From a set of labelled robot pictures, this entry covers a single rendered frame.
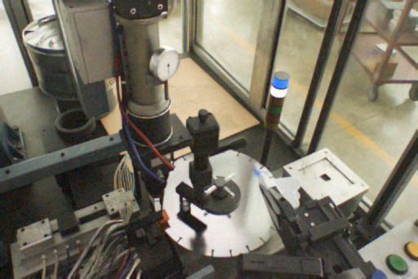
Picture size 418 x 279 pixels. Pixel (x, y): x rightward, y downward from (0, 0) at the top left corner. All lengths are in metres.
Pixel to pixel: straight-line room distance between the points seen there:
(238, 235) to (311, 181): 0.32
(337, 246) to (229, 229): 0.37
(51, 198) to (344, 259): 0.93
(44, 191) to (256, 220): 0.71
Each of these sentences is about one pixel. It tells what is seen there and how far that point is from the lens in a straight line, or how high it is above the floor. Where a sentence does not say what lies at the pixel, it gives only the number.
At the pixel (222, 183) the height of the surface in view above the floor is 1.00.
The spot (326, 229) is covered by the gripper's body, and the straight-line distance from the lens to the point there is 0.52.
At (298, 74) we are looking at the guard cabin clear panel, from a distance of 1.21.
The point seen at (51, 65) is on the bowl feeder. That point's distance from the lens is 1.26.
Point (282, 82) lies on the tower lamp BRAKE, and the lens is 0.95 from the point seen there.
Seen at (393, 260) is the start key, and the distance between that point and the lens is 0.97.
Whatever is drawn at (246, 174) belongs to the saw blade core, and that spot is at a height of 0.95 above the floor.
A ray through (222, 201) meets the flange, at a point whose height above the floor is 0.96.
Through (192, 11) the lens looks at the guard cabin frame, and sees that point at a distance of 1.79.
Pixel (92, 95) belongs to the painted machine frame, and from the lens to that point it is 0.68.
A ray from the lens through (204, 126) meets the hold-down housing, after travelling 0.62.
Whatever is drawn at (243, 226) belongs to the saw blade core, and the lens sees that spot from 0.85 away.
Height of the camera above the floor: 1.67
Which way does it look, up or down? 40 degrees down
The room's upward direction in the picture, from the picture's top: 4 degrees clockwise
